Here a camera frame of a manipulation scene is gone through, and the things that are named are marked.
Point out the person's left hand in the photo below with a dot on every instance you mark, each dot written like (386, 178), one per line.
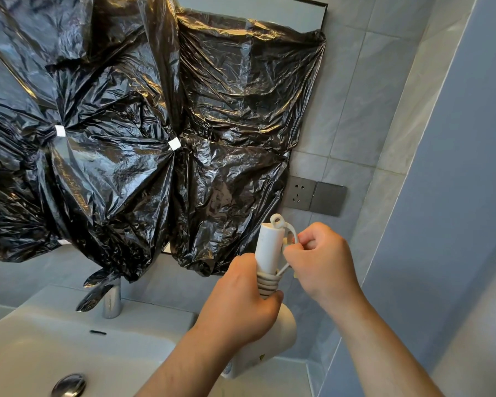
(235, 310)

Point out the person's right hand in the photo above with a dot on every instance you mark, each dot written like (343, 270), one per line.
(326, 264)

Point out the person's left thumb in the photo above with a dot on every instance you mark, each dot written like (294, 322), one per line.
(275, 303)

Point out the person's right thumb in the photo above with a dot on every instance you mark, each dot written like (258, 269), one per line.
(291, 258)

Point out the white hair dryer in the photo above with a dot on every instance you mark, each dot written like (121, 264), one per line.
(268, 260)

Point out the person's right forearm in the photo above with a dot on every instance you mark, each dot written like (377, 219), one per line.
(380, 347)

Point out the person's left forearm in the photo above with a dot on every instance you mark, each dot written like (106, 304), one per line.
(177, 367)

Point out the black plastic bag sheet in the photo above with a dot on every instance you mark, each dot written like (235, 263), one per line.
(239, 152)
(86, 136)

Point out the white tape piece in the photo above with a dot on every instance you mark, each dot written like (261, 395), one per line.
(64, 242)
(60, 131)
(174, 143)

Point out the chrome faucet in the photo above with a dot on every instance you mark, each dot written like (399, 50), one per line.
(107, 295)

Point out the white ceramic sink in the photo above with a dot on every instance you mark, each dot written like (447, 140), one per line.
(86, 347)

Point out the chrome sink drain stopper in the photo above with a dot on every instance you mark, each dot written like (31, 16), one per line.
(69, 385)

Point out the black-framed mirror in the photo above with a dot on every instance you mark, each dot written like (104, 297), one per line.
(281, 12)

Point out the grey wall socket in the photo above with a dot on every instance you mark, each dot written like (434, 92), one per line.
(299, 193)

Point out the grey wall switch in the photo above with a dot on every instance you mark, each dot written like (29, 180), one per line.
(328, 199)

